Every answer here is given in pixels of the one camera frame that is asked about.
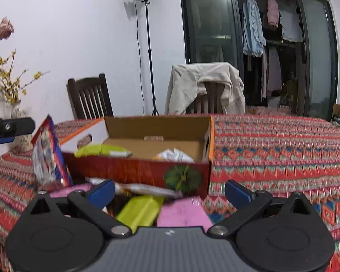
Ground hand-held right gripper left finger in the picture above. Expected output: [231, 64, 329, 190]
[21, 179, 132, 238]

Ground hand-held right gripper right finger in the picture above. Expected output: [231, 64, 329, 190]
[207, 179, 318, 238]

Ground pink snack packet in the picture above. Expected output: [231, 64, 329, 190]
[157, 198, 214, 233]
[49, 183, 94, 198]

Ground red orange cardboard box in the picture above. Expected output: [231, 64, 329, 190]
[58, 115, 215, 200]

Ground green snack packet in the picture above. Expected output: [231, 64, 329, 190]
[116, 195, 165, 233]
[74, 144, 133, 158]

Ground red white snack bag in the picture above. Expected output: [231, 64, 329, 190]
[31, 115, 73, 189]

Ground white orange-print snack packet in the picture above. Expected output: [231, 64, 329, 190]
[86, 177, 185, 199]
[152, 148, 195, 164]

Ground floral ceramic vase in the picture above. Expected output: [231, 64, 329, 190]
[11, 102, 32, 151]

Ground yellow flower branches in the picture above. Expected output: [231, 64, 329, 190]
[0, 50, 50, 104]

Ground dark wooden chair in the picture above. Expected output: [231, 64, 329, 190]
[186, 82, 226, 114]
[66, 74, 114, 121]

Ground pink artificial roses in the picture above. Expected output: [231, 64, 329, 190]
[0, 17, 15, 49]

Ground beige jacket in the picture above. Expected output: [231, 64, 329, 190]
[165, 62, 245, 116]

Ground pale pink hanging garment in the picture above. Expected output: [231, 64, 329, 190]
[262, 47, 282, 98]

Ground studio light on stand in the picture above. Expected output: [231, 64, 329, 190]
[130, 0, 160, 117]

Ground light blue hanging shirt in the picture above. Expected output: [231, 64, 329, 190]
[242, 0, 267, 57]

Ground wardrobe with hanging clothes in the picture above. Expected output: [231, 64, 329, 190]
[179, 0, 339, 119]

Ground white hanging top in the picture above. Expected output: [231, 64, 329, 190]
[279, 4, 304, 43]

